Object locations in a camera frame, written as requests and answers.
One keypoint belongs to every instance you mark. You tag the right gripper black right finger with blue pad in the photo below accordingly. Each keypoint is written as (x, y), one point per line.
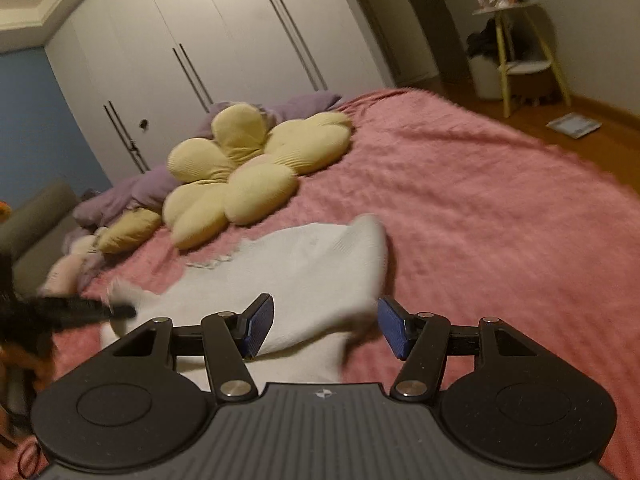
(424, 341)

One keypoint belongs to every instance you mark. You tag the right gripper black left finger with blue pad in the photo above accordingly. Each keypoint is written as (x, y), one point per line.
(146, 358)

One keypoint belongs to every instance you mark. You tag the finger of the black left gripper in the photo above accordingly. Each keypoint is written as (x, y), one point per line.
(54, 314)

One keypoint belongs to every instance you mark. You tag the pink plush toy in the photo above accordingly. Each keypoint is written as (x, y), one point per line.
(70, 275)

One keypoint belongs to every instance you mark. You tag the white wardrobe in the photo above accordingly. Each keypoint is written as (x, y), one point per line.
(138, 75)

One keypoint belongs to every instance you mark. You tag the pink ribbed bedspread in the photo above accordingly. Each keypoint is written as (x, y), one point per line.
(484, 220)

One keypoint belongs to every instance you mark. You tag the small yellow pillow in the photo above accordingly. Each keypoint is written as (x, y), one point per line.
(130, 231)

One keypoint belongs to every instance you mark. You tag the dark wooden door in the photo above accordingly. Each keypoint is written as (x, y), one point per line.
(442, 36)

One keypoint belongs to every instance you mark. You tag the white knitted garment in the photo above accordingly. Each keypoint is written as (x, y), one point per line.
(324, 280)

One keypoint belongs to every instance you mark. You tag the yellow flower-shaped cushion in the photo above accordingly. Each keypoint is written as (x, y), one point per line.
(247, 170)

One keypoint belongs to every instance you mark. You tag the grey-green headboard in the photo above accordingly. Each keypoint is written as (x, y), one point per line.
(34, 235)

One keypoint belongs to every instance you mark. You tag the white bin with dark clothes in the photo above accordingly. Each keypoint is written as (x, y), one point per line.
(483, 54)

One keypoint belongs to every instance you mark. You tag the purple blanket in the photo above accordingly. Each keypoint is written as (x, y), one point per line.
(150, 190)

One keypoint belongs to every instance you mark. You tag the book on floor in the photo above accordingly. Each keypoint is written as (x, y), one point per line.
(574, 125)

